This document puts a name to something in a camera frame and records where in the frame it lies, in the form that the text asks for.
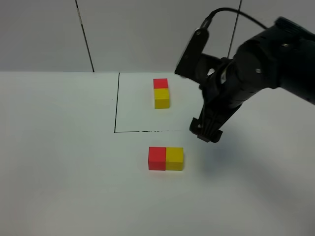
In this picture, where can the template yellow cube block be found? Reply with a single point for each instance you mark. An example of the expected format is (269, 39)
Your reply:
(162, 98)

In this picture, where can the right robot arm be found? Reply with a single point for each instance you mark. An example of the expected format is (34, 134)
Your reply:
(282, 56)

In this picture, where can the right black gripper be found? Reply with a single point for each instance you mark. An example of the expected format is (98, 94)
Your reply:
(223, 94)

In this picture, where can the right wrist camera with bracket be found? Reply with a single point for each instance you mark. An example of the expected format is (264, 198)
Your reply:
(193, 63)

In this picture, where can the template red cube block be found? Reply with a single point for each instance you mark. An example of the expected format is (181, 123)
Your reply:
(160, 83)

